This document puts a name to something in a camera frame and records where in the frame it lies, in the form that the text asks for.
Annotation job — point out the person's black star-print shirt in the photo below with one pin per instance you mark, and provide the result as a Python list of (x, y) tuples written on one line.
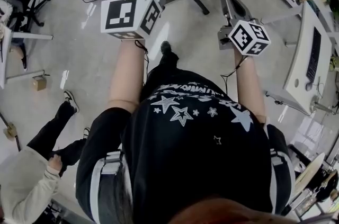
[(196, 159)]

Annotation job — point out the grey monitor foot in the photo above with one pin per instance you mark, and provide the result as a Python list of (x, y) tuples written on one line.
[(321, 106)]

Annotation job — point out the black keyboard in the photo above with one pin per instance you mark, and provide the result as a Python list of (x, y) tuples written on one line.
[(314, 53)]

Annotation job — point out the grey computer mouse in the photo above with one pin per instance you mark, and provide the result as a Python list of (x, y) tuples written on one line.
[(308, 86)]

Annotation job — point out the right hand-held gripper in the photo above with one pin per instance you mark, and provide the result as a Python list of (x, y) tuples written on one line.
[(249, 37)]

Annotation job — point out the person's right forearm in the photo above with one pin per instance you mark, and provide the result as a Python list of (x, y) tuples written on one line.
[(249, 85)]

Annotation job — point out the person's left forearm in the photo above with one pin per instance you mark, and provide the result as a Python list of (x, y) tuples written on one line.
[(124, 74)]

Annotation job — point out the person's black trouser leg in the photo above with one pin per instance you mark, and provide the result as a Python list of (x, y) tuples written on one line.
[(165, 64)]

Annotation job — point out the white desk with keyboard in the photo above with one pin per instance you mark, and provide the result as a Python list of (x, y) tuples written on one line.
[(299, 64)]

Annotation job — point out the small cardboard box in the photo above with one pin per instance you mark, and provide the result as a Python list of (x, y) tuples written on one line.
[(10, 131), (39, 83)]

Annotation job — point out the person's black shoe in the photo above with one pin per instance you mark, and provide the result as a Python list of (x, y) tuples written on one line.
[(165, 46)]

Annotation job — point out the black office chair base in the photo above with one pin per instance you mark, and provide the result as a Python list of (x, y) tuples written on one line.
[(31, 9)]

